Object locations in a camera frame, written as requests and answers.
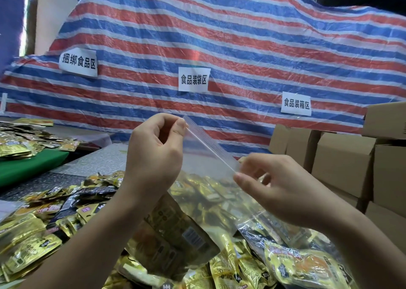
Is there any person's right hand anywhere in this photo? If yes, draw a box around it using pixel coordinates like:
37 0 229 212
233 154 331 233

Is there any person's left hand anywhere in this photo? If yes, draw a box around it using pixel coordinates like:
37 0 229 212
122 113 188 204

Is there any clear plastic zip bag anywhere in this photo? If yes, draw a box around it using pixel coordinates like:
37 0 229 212
125 115 321 281

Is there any person's right forearm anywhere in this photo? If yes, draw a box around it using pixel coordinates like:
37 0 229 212
304 200 406 289

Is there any person's left forearm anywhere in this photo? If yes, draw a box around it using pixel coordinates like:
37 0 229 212
17 184 167 289

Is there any white paper sign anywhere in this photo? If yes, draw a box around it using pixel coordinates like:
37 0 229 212
59 47 98 78
178 67 211 93
281 91 312 117

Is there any gold barcode snack packet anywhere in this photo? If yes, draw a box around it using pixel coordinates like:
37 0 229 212
127 193 220 280

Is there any stack of cardboard boxes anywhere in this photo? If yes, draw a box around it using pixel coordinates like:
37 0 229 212
269 101 406 255

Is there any red blue striped tarp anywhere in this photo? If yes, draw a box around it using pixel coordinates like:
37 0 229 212
0 0 406 158

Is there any green cloth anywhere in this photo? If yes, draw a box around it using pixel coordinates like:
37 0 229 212
0 148 70 188

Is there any small heap of gold packets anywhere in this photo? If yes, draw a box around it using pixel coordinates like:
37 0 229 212
0 118 81 160

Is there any large pile of snack packets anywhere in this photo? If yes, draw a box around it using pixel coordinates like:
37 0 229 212
0 171 359 289

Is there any blue curtain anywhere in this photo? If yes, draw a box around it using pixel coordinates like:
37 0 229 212
0 0 26 74

